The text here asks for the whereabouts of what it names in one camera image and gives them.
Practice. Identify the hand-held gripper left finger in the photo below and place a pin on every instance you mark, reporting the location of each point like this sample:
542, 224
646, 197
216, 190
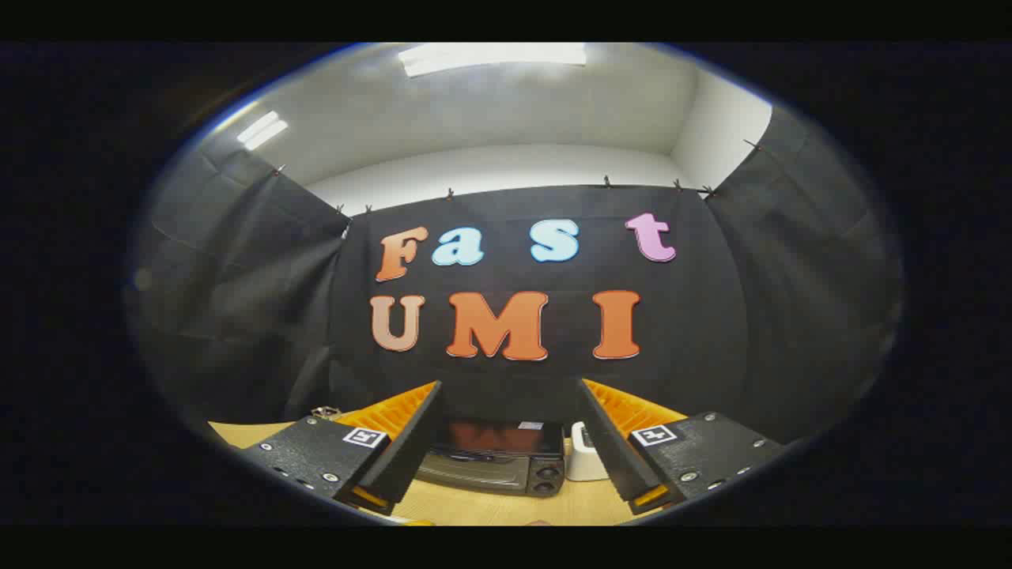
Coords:
411, 442

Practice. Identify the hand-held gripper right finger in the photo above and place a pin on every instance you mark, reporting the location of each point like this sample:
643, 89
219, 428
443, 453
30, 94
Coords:
605, 442

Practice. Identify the black toaster oven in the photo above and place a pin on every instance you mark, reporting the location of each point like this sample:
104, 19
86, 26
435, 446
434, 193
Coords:
490, 470

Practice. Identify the white rectangular container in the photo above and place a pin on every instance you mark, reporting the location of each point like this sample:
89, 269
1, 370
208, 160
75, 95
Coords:
585, 462

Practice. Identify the black backdrop cloth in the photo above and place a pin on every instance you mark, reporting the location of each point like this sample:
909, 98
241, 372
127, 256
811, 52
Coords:
514, 379

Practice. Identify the row of small cloth clips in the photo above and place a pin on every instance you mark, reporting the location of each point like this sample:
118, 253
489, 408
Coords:
606, 181

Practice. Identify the small ceiling light panel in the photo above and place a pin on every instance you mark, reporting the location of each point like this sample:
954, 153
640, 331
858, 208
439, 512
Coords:
262, 130

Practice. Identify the long ceiling light panel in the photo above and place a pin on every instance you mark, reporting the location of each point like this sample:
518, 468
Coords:
490, 57

